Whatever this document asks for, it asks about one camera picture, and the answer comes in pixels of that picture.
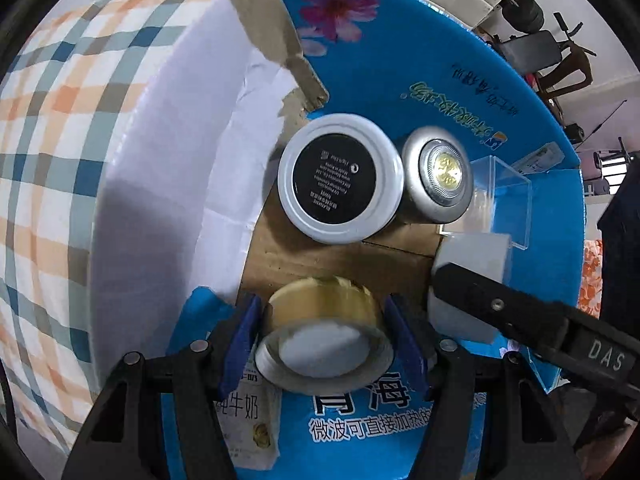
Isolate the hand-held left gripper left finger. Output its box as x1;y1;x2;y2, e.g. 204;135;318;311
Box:
60;294;263;480

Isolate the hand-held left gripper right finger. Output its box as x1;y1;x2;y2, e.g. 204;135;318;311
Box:
382;292;581;480

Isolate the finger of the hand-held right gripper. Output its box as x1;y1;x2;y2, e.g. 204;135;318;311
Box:
431;261;640;396

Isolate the small white rectangular box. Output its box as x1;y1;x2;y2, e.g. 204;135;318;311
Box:
427;232;513;345

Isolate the clear packing tape roll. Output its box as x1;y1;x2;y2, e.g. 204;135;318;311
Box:
255;276;396;393

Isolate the clear acrylic box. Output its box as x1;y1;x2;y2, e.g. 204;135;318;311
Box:
440;156;531;251

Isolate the silver round push light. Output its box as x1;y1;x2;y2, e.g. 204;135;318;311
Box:
400;127;473;223

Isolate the black and white round compact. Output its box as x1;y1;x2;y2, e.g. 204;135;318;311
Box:
277;114;405;245

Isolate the blue cardboard box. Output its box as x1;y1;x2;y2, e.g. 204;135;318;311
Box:
89;0;587;480

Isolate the orange floral cloth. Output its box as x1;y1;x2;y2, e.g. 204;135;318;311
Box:
580;239;603;318

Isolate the brown wooden chair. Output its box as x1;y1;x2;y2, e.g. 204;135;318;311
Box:
535;42;598;96

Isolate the plaid blanket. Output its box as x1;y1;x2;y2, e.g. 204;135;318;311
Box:
0;0;226;453

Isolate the black weight bench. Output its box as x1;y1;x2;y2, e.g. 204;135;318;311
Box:
492;30;566;71

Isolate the black exercise machine handlebar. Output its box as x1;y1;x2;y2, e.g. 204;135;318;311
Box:
552;12;583;43

